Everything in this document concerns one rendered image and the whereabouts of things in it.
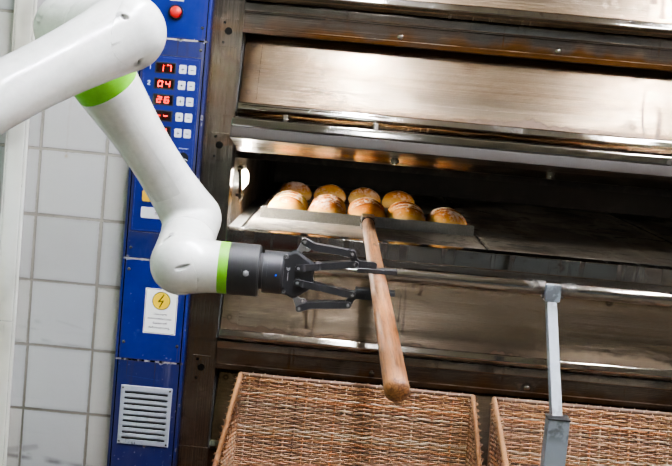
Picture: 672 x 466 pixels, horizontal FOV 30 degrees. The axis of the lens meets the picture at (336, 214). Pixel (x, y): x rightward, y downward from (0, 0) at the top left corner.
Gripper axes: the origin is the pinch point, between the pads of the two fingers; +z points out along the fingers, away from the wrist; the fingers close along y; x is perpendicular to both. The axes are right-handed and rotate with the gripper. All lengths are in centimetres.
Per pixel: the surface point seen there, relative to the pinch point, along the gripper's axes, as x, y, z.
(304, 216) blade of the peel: -100, -1, -16
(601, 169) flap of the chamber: -52, -21, 48
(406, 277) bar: -30.2, 3.1, 7.1
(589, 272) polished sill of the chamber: -67, 3, 51
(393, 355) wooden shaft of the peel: 67, -1, 0
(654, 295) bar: -30, 2, 57
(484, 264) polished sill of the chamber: -67, 4, 27
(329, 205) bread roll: -102, -4, -10
